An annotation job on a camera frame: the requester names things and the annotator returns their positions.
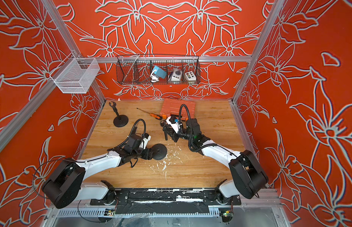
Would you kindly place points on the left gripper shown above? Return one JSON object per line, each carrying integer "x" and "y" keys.
{"x": 148, "y": 154}

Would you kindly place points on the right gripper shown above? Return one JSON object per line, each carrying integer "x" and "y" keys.
{"x": 172, "y": 133}

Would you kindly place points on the black round stand base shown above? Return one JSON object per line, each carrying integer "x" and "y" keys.
{"x": 120, "y": 121}

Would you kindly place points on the black microphone stand pole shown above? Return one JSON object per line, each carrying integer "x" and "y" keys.
{"x": 112, "y": 104}

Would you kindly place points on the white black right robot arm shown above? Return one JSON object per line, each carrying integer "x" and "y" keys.
{"x": 248, "y": 177}

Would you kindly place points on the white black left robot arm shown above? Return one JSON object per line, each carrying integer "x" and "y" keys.
{"x": 66, "y": 183}

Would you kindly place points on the orange plastic tool case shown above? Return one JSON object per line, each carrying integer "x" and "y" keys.
{"x": 172, "y": 106}

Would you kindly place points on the white box with dial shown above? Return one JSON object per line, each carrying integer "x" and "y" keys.
{"x": 176, "y": 75}

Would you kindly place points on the white box with buttons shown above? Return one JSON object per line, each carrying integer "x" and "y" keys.
{"x": 190, "y": 77}

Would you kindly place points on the blue white device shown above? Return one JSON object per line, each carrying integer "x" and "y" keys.
{"x": 157, "y": 73}

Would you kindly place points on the orange black handled screwdriver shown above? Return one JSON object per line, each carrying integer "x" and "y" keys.
{"x": 156, "y": 116}

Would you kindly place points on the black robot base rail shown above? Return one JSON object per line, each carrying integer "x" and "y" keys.
{"x": 163, "y": 200}

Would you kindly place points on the white slotted cable duct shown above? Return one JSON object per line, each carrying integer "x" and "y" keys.
{"x": 110, "y": 213}

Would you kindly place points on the black wire wall basket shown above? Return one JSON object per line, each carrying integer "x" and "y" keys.
{"x": 136, "y": 69}

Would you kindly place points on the clear plastic wall bin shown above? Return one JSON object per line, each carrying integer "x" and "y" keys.
{"x": 75, "y": 77}

